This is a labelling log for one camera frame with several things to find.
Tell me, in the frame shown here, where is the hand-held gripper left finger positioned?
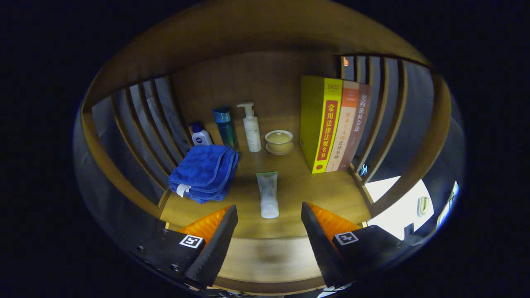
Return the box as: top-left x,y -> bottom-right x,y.
124,205 -> 239,289

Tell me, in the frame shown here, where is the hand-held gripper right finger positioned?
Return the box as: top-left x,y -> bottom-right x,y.
300,202 -> 414,288

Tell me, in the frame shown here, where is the wooden drawer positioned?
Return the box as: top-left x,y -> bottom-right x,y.
209,237 -> 332,296

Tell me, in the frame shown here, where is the white squeeze tube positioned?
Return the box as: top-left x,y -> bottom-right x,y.
256,171 -> 280,219

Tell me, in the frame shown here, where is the white side cabinet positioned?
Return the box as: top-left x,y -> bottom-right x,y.
364,176 -> 435,240

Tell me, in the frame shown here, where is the wooden cabinet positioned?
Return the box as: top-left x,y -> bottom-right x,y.
81,2 -> 454,295

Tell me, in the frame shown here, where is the blue folded towel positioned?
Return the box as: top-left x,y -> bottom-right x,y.
169,144 -> 239,204

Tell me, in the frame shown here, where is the beige saucer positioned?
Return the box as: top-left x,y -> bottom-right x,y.
265,142 -> 294,156

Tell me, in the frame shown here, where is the small white blue-capped bottle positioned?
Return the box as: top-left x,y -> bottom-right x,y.
191,122 -> 213,146

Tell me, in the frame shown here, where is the beige lidded tea cup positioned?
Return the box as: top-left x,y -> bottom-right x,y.
265,130 -> 294,152

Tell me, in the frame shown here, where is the orange and white book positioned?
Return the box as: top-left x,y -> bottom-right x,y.
325,81 -> 360,173

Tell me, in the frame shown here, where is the teal bottle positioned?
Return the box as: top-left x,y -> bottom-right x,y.
212,106 -> 239,150

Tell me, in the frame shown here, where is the white pump bottle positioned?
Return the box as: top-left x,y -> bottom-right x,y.
236,102 -> 262,153

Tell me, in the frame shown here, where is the yellow book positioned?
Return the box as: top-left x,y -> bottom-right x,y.
300,75 -> 343,174

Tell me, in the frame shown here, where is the brown book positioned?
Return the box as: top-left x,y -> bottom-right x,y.
338,83 -> 372,171

